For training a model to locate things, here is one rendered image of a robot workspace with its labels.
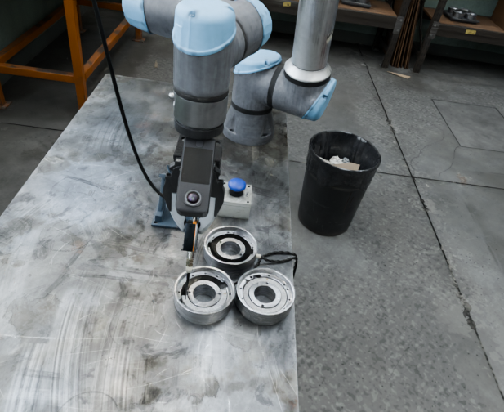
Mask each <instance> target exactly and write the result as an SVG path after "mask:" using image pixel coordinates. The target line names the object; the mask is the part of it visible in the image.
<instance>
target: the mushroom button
mask: <svg viewBox="0 0 504 412"><path fill-rule="evenodd" d="M228 187H229V188H230V189H231V190H233V191H234V193H238V192H239V191H243V190H245V189H246V183H245V181H244V180H242V179H240V178H233V179H230V180H229V182H228Z"/></svg>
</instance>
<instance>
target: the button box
mask: <svg viewBox="0 0 504 412"><path fill-rule="evenodd" d="M223 186H224V187H225V198H224V203H223V204H222V206H221V209H220V211H219V213H218V214H217V216H219V217H232V218H238V219H245V220H248V218H249V213H250V207H251V200H252V186H251V185H246V189H245V190H243V191H239V192H238V193H234V191H233V190H231V189H230V188H229V187H228V182H225V181H224V185H223Z"/></svg>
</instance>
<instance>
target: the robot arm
mask: <svg viewBox="0 0 504 412"><path fill-rule="evenodd" d="M338 4H339V0H299V6H298V12H297V23H296V30H295V37H294V43H293V49H292V58H290V59H288V60H287V61H286V63H285V64H284V63H281V61H282V59H281V55H280V54H278V53H277V52H275V51H270V50H260V48H261V47H262V46H263V45H264V44H265V43H266V42H267V41H268V39H269V37H270V34H271V31H272V20H271V17H270V13H269V11H268V9H267V8H266V7H265V5H264V4H263V3H262V2H260V1H258V0H234V1H230V0H122V6H123V12H124V15H125V18H126V19H127V21H128V23H129V24H130V25H132V26H134V27H137V28H138V29H141V30H144V31H145V32H148V33H149V34H157V35H160V36H163V37H165V38H170V39H172V40H173V43H174V48H173V92H170V93H169V99H170V100H175V101H174V103H173V115H174V127H175V129H176V130H177V131H178V132H179V133H180V134H181V135H179V139H178V142H177V144H176V149H175V152H174V155H173V158H174V163H171V164H170V168H169V169H170V170H171V171H172V173H169V172H167V173H166V176H165V179H166V181H165V183H164V186H163V198H164V199H165V202H166V204H167V207H168V210H169V211H170V213H171V215H172V218H173V219H174V221H175V223H176V224H177V225H178V226H179V228H180V229H181V230H182V231H183V232H185V224H186V217H199V221H200V223H199V225H198V233H199V234H202V233H203V232H204V231H205V230H206V229H207V228H208V227H209V226H210V225H211V224H212V222H213V221H214V219H215V217H216V215H217V214H218V213H219V211H220V209H221V206H222V204H223V203H224V198H225V187H224V186H223V185H224V180H223V179H219V176H220V175H221V155H222V146H223V140H218V139H214V138H213V137H217V136H219V135H220V134H221V133H222V132H223V133H224V135H225V136H226V137H227V138H228V139H230V140H231V141H233V142H235V143H238V144H241V145H245V146H261V145H264V144H267V143H269V142H270V141H272V139H273V138H274V119H273V114H272V109H273V108H274V109H276V110H280V111H283V112H285V113H288V114H292V115H295V116H297V117H300V118H302V119H308V120H311V121H316V120H318V119H319V118H320V117H321V116H322V114H323V112H324V111H325V109H326V107H327V105H328V102H329V101H330V99H331V96H332V94H333V91H334V89H335V86H336V84H337V81H336V79H334V78H330V77H331V72H332V69H331V66H330V65H329V64H328V62H327V61H328V53H329V49H330V45H331V41H332V33H333V29H334V25H335V20H336V16H337V8H338ZM234 66H235V69H234V83H233V91H232V99H231V106H230V108H229V110H228V112H227V106H228V98H229V86H230V71H231V68H233V67H234ZM182 139H184V140H183V141H182ZM216 143H218V144H220V146H217V145H216Z"/></svg>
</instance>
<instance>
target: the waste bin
mask: <svg viewBox="0 0 504 412"><path fill-rule="evenodd" d="M333 156H336V157H337V156H338V158H339V159H344V158H348V159H349V161H350V163H356V164H359V169H358V170H348V169H344V168H339V167H336V166H333V165H331V164H330V163H327V162H325V161H324V160H323V159H326V160H328V161H329V160H330V158H331V157H333ZM320 157H321V158H322V159H321V158H320ZM380 164H381V154H380V153H379V151H378V150H377V148H376V147H375V146H374V145H373V144H372V143H371V142H370V141H368V140H366V139H364V138H362V137H360V136H358V135H355V134H353V133H350V132H343V131H337V130H328V131H323V132H318V133H316V134H314V135H313V136H312V137H311V138H310V141H309V149H308V153H307V156H306V171H305V176H304V181H303V186H302V191H301V199H300V204H299V209H298V217H299V219H300V221H301V223H302V224H303V225H304V226H305V227H306V228H307V229H309V230H310V231H313V232H314V233H317V234H320V235H327V236H334V235H340V234H342V233H344V232H346V231H347V230H348V228H349V226H350V224H351V222H352V220H353V217H354V215H355V213H356V211H357V209H358V207H359V205H360V203H361V200H362V198H363V197H364V194H365V192H366V190H367V188H368V186H369V185H370V183H371V181H372V179H373V177H374V175H375V173H376V171H377V169H378V168H379V166H380Z"/></svg>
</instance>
